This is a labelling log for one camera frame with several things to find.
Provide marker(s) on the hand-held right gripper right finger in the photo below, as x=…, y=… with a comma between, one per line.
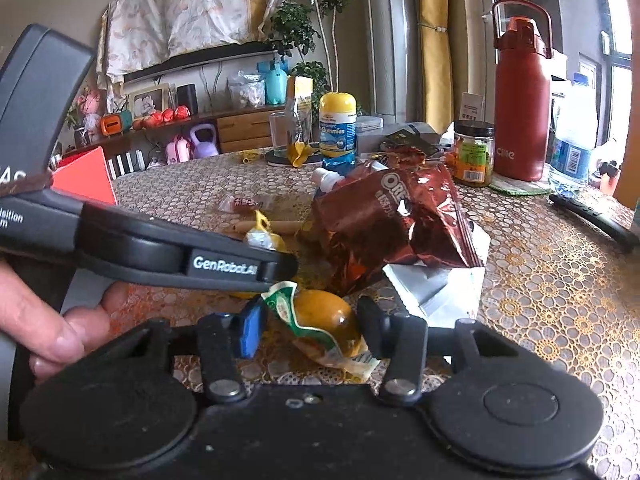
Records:
x=374, y=327

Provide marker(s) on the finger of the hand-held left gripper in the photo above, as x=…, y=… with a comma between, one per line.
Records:
x=235, y=267

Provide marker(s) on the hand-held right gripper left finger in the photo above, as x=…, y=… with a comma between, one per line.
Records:
x=250, y=327

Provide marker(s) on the yellow snack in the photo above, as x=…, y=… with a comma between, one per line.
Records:
x=320, y=315

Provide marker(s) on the white cardboard box red flap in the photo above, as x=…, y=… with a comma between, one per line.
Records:
x=85, y=175

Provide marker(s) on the clear plastic packet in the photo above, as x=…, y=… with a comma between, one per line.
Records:
x=440, y=290

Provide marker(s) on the brown foil cookie bag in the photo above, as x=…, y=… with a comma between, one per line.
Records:
x=375, y=210

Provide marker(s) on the person's left hand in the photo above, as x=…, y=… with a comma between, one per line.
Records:
x=55, y=340

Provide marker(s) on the small yellow snack packet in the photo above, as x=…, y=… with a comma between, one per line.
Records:
x=262, y=237

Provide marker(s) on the pink flower bouquet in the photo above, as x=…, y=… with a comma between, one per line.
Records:
x=90, y=105

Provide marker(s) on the small red candy wrapper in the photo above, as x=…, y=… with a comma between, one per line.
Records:
x=245, y=203

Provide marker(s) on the orange radio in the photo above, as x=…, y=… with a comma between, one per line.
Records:
x=116, y=125

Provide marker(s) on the white router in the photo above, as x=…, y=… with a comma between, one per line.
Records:
x=126, y=165

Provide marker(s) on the red ornament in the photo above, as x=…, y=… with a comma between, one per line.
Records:
x=183, y=111
x=141, y=123
x=170, y=114
x=157, y=117

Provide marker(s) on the yellow crumpled wrapper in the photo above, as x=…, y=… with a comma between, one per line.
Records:
x=246, y=156

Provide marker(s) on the black round coaster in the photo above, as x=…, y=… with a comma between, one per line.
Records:
x=275, y=159

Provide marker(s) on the purple kettlebell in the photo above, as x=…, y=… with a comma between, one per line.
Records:
x=204, y=144

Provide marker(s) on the pink toy bag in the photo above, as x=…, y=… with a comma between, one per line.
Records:
x=177, y=151

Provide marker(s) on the wooden television cabinet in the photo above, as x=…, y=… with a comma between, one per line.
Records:
x=245, y=130

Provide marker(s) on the clear drinking glass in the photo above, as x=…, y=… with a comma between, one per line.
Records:
x=279, y=132

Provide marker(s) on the blue snack packet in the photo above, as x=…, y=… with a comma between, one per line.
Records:
x=340, y=165

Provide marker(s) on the black speaker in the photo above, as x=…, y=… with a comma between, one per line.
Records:
x=187, y=100

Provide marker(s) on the black television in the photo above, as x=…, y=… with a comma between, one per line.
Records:
x=200, y=57

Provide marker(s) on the yellow-capped gummies bottle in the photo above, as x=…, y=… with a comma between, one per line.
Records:
x=338, y=127

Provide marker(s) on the clear plastic bag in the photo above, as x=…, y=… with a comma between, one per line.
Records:
x=246, y=91

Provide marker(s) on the floral cloth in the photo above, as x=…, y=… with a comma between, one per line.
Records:
x=180, y=10

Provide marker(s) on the teal bottle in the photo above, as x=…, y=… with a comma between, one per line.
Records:
x=276, y=85

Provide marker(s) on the grey flat box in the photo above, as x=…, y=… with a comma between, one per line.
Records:
x=395, y=135

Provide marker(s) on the green-label glass jar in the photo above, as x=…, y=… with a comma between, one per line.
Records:
x=472, y=157

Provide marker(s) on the green round mat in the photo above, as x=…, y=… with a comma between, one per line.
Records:
x=520, y=187

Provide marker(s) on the white paper card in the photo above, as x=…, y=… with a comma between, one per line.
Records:
x=472, y=107

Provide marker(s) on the green potted plant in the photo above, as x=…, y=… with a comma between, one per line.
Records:
x=300, y=25

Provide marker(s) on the clear plastic water bottle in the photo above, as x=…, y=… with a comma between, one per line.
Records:
x=572, y=145

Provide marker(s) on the red water bottle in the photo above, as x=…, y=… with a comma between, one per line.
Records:
x=522, y=100

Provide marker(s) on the grey tower air conditioner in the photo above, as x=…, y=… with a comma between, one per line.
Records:
x=390, y=40

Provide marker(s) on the yellow curtain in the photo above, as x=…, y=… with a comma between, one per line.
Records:
x=435, y=45

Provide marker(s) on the picture frame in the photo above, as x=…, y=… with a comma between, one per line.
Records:
x=149, y=102

